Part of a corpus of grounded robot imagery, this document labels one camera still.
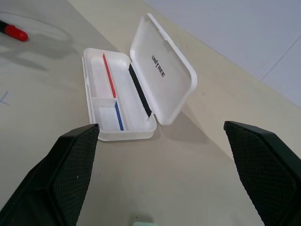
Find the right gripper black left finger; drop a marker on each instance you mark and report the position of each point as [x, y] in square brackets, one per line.
[58, 174]

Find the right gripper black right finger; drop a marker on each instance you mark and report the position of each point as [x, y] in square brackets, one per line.
[265, 169]

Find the pale green eraser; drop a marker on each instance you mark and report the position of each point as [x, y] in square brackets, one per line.
[143, 221]

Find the white rectangular case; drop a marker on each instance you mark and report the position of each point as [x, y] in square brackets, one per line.
[164, 94]

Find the red capped marker pen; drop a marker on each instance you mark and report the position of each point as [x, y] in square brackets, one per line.
[15, 32]

